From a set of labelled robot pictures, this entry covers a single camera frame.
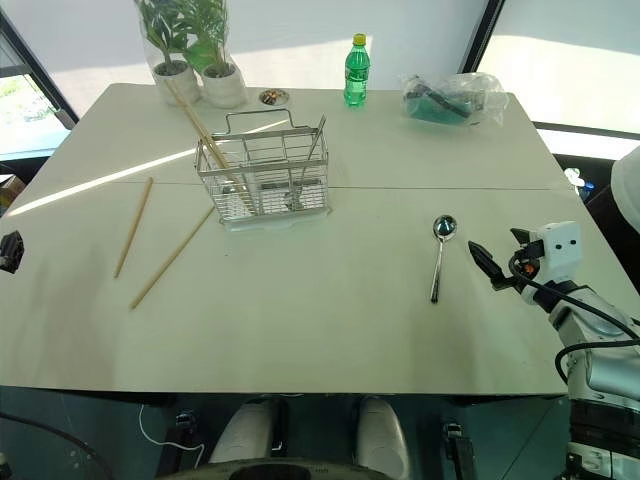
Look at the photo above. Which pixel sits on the silver metal spoon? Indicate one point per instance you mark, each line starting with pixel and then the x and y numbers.
pixel 444 226

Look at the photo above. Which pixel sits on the light wooden chopstick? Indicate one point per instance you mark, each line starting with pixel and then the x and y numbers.
pixel 200 122
pixel 172 257
pixel 134 227
pixel 192 117

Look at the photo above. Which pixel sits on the green plastic soda bottle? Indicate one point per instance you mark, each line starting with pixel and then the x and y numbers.
pixel 356 75

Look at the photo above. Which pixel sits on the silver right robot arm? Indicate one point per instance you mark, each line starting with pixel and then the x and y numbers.
pixel 595 345

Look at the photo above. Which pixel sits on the black table leg bracket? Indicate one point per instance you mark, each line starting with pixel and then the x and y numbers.
pixel 460 450
pixel 185 425

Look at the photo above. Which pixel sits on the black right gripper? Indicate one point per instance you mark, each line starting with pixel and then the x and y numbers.
pixel 522 265

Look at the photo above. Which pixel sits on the white rounded robot leg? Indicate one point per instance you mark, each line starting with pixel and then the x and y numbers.
pixel 381 435
pixel 247 432

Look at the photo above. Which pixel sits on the green plant in white pot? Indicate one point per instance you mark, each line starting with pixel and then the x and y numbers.
pixel 224 85
pixel 175 77

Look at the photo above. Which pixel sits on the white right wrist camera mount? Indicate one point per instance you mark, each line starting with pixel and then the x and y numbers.
pixel 560 247

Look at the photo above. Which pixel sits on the brown cardboard box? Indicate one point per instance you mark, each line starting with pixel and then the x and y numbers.
pixel 11 190

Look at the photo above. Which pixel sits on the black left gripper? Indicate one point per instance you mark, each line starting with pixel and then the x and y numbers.
pixel 11 250

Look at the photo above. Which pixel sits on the small round metal dish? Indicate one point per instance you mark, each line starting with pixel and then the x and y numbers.
pixel 273 97

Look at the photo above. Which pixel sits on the dark rounded robot base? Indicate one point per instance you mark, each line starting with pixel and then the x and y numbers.
pixel 275 472

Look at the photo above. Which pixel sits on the silver metal utensil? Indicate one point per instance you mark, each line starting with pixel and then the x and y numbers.
pixel 314 147

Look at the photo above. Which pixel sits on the dark window frame post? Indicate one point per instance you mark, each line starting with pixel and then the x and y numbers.
pixel 40 70
pixel 481 35

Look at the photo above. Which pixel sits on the clear plastic drip tray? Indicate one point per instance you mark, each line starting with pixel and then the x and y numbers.
pixel 280 225

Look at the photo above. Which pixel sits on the clear bag with green items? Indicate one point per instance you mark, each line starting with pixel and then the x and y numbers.
pixel 445 102

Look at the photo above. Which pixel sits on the clear plastic plant wrap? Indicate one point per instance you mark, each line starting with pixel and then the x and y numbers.
pixel 150 45

